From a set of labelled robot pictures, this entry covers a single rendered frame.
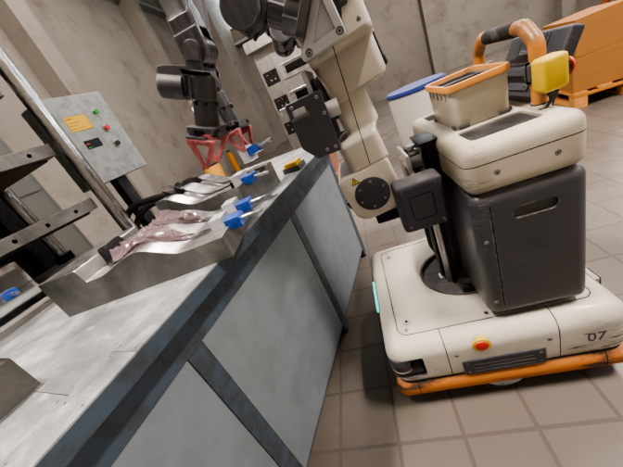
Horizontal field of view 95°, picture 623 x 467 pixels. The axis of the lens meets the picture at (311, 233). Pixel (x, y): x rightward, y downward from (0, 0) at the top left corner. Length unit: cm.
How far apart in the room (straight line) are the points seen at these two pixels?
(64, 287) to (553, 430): 136
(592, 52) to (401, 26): 751
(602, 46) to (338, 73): 305
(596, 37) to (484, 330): 302
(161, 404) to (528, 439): 97
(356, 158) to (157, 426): 76
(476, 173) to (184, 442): 84
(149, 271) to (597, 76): 364
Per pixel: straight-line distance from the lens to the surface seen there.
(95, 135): 181
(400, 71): 1059
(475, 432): 117
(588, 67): 368
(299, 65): 636
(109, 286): 88
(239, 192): 94
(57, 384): 70
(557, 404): 123
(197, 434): 77
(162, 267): 77
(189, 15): 76
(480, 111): 90
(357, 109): 87
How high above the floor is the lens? 104
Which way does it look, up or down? 24 degrees down
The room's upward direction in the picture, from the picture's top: 25 degrees counter-clockwise
